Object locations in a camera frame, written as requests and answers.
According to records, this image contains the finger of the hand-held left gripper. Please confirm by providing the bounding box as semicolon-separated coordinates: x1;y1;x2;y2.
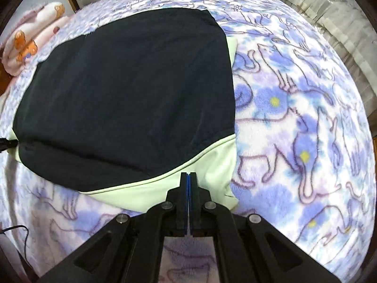
0;137;19;154

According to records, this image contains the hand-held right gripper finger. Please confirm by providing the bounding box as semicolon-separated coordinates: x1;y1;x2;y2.
37;172;189;283
189;172;342;283

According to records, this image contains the green and black hooded jacket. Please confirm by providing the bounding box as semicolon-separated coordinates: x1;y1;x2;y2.
6;7;240;213

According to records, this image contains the rolled bear print quilt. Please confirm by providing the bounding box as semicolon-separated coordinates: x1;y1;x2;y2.
1;1;70;75

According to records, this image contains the purple cat print blanket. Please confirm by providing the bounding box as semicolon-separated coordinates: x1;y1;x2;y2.
0;0;370;283

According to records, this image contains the beige lace covered furniture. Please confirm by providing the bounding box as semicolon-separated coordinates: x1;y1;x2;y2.
272;0;377;98

